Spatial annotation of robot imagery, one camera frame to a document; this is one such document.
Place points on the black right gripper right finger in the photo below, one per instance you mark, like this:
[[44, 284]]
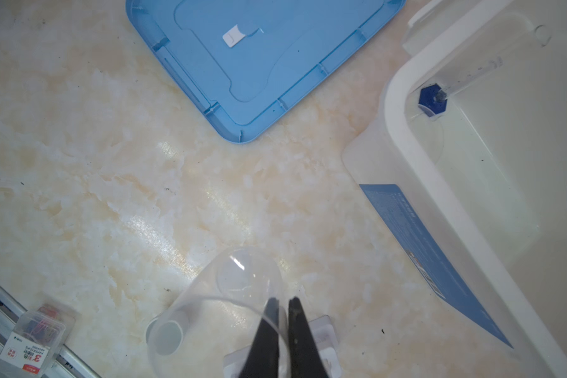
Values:
[[304, 355]]

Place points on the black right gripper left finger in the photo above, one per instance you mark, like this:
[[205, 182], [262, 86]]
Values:
[[263, 358]]

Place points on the small clear watch glass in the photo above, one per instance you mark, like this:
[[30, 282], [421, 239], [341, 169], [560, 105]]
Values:
[[224, 305]]

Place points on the blue base graduated cylinder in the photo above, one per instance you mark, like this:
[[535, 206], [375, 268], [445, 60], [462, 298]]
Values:
[[433, 99]]

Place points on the clear glass petri dish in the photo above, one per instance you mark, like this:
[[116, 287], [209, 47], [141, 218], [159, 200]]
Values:
[[429, 132]]

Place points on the white test tube rack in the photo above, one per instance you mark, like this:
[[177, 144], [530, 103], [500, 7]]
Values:
[[324, 336]]

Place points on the small white cup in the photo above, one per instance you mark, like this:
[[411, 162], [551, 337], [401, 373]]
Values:
[[165, 333]]

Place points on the small clear slide box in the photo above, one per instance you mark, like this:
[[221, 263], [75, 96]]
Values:
[[36, 341]]

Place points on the white plastic storage bin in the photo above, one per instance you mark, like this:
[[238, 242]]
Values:
[[486, 226]]

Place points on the blue bin lid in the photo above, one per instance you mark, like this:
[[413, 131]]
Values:
[[244, 64]]

